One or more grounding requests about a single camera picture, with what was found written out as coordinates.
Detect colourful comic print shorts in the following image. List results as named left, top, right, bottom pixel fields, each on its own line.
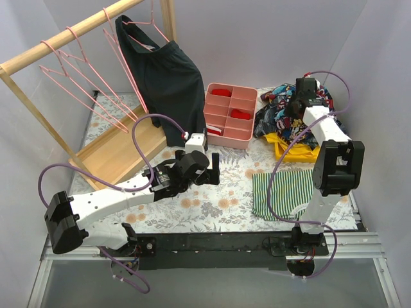
left=253, top=83, right=335, bottom=150

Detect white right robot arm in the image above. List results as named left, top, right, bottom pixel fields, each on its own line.
left=286, top=77, right=365, bottom=255

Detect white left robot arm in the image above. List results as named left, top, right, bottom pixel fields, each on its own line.
left=44, top=150, right=220, bottom=257

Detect green white striped shorts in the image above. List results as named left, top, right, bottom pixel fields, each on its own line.
left=252, top=169, right=314, bottom=221

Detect black shorts on hanger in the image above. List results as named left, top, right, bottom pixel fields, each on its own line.
left=115, top=15, right=207, bottom=133

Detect floral table mat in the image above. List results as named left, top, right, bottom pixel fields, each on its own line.
left=60, top=86, right=360, bottom=235

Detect red white sock lower compartment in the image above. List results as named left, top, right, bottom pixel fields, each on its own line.
left=206, top=125, right=223, bottom=135

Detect wooden clothes rack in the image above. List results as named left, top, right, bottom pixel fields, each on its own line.
left=1, top=1, right=177, bottom=184

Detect yellow garment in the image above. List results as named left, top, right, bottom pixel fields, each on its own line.
left=264, top=133, right=320, bottom=163

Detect red sock middle compartment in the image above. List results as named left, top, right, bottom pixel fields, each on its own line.
left=231, top=109, right=251, bottom=121

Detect pink divided organizer box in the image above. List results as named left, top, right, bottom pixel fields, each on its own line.
left=204, top=83, right=258, bottom=150

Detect red sock upper compartment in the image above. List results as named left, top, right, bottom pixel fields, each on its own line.
left=211, top=89, right=232, bottom=97

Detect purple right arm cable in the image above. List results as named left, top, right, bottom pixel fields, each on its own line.
left=267, top=70, right=351, bottom=279

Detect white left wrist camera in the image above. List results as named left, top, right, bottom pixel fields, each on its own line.
left=185, top=133, right=206, bottom=154

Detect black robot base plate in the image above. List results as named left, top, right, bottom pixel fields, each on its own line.
left=105, top=231, right=331, bottom=271

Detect pink wire hanger middle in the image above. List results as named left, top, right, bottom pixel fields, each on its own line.
left=62, top=26, right=138, bottom=122

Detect pink wire hanger left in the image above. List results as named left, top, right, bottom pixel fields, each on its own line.
left=37, top=39, right=128, bottom=135

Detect pink wire hanger with shorts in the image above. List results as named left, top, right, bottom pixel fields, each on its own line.
left=101, top=7, right=172, bottom=114

